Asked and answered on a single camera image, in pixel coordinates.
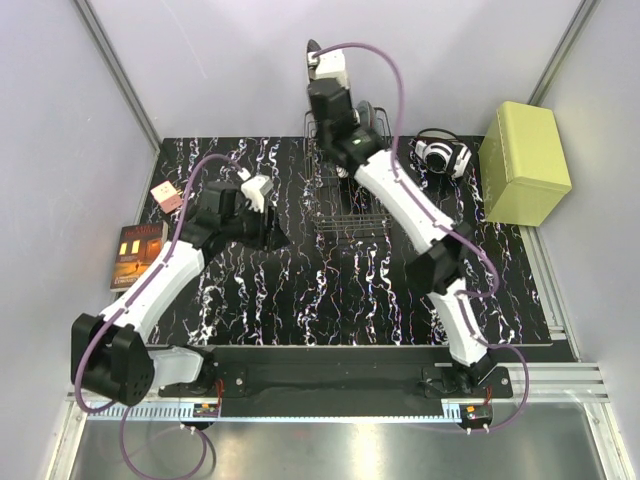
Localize light teal plate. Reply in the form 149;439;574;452
356;100;376;130

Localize brown cream checkered plate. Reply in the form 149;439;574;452
306;39;322;83

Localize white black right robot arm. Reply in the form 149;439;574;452
307;79;496;397

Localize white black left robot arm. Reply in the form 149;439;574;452
71;175;289;406

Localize pink cube socket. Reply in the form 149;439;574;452
150;181;183;214

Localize dark cover book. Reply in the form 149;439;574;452
110;221;168;293

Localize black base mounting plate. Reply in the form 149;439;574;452
94;343;581;420

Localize black white headphones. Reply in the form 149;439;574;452
414;127;476;180

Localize yellow green box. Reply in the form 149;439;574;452
478;101;572;227

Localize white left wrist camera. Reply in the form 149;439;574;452
238;169;273;213

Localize dark wire dish rack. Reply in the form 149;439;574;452
303;112;392;240

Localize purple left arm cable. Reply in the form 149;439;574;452
72;153;251;476

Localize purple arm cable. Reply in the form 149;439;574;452
309;42;531;435
72;153;251;476

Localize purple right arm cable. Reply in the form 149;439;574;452
309;42;531;435

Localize aluminium rail frame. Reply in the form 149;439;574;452
49;363;639;479

